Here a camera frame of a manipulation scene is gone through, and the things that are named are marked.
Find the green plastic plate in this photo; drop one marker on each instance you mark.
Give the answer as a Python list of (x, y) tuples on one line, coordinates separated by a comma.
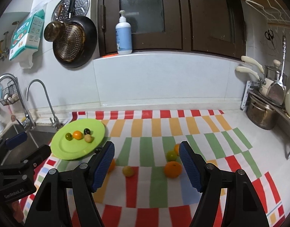
[(74, 149)]

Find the wire sponge basket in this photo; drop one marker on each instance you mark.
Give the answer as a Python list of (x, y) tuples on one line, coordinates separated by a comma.
[(9, 95)]

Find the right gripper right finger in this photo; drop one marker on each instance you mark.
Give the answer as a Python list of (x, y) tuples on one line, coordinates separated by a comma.
[(243, 206)]

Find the colourful striped tablecloth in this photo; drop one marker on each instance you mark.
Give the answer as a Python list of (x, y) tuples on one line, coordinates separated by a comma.
[(142, 139)]

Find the dark plum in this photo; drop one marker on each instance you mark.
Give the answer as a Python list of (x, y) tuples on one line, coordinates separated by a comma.
[(98, 150), (87, 131)]

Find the metal counter shelf rack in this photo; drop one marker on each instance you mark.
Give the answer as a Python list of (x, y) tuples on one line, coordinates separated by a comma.
[(252, 88)]

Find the black frying pan hanging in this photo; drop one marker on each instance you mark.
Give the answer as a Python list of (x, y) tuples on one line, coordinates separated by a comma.
[(90, 32)]

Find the steel spatula hanging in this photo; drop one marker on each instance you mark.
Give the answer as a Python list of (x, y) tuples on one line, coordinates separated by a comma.
[(277, 90)]

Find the white wire rack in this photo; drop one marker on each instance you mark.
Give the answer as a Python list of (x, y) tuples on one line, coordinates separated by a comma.
[(275, 14)]

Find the orange front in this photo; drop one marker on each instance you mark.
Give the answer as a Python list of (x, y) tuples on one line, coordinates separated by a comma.
[(77, 135)]

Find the large orange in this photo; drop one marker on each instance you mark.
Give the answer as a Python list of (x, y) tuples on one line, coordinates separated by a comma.
[(172, 169)]

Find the tall steel kitchen faucet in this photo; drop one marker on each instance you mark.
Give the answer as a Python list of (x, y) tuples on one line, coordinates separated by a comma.
[(29, 123)]

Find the dark wooden window frame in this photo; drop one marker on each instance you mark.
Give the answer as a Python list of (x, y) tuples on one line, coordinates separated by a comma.
[(204, 26)]

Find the blue white soap dispenser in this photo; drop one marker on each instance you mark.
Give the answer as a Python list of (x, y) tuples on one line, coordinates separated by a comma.
[(123, 35)]

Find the black scissors on wall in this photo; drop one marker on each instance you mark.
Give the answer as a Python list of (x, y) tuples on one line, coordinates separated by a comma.
[(269, 35)]

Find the teal tissue box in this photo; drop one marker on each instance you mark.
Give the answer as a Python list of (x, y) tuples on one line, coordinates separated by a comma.
[(25, 40)]

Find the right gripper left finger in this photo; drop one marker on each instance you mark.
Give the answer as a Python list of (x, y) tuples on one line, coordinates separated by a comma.
[(50, 206)]

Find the stainless steel sink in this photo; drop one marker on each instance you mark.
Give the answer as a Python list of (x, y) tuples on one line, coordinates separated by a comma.
[(35, 138)]

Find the steel cooking pot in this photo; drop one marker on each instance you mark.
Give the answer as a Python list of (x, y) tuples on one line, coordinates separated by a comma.
[(261, 114)]

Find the green fruit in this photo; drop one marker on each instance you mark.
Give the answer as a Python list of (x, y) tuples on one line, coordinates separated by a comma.
[(171, 156), (68, 136)]

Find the dark plum front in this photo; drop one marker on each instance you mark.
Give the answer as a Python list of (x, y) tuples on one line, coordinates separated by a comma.
[(87, 131)]

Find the round steel steamer rack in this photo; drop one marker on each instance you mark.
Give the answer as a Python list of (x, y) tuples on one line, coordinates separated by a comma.
[(66, 9)]

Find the brass colander hanging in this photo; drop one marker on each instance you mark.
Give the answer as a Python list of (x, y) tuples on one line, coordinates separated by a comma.
[(67, 39)]

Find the small orange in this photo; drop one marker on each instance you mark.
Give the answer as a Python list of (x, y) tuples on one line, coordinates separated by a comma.
[(176, 149)]

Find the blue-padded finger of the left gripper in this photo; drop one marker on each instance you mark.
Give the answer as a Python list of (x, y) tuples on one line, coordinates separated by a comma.
[(15, 141)]

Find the cream handled saucepan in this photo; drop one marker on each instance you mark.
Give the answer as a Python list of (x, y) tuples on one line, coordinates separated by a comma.
[(266, 75)]

